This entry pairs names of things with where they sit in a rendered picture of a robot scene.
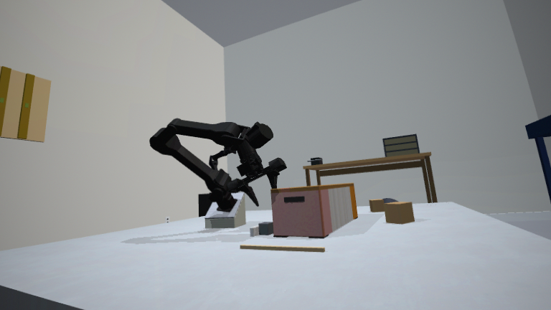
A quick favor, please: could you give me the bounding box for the brown cube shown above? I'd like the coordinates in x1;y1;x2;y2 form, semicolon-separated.
384;202;415;225

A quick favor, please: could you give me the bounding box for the tan flat bar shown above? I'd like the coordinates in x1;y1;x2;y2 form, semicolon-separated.
240;245;325;253

